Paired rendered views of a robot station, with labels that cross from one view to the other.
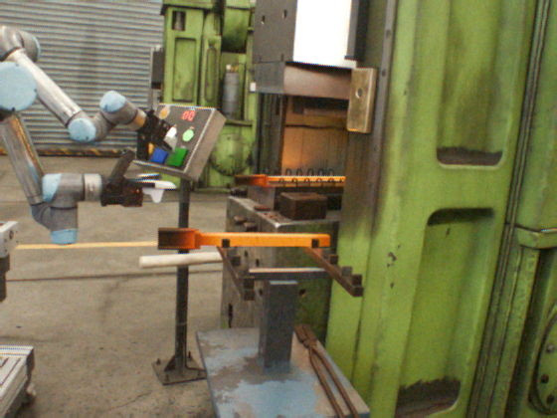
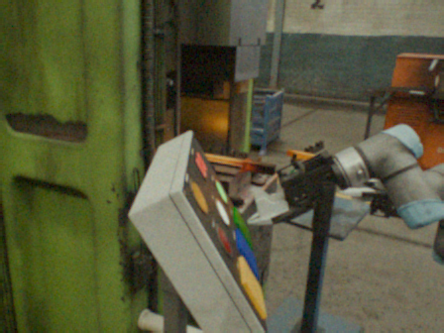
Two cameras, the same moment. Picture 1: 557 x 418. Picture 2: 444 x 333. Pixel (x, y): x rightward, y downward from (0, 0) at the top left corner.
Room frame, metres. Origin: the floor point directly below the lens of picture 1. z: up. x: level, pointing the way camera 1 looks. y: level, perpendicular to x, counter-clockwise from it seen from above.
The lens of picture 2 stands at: (2.43, 0.92, 1.40)
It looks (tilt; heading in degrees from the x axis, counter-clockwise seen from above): 18 degrees down; 230
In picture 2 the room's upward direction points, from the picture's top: 3 degrees clockwise
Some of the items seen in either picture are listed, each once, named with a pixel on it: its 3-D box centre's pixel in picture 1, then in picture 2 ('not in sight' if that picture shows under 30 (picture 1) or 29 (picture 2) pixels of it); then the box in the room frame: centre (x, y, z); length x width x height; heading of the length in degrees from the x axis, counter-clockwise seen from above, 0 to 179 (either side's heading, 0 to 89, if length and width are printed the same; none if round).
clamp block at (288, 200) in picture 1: (303, 206); (242, 164); (1.47, -0.10, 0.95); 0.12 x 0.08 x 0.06; 117
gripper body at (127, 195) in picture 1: (121, 189); (392, 200); (1.37, 0.43, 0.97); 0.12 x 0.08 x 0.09; 117
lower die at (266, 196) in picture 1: (315, 190); (182, 167); (1.70, -0.15, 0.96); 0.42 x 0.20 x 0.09; 117
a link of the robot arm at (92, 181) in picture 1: (92, 187); not in sight; (1.34, 0.50, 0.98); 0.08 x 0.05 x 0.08; 27
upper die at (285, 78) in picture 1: (325, 84); (184, 57); (1.70, -0.15, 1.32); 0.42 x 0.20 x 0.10; 117
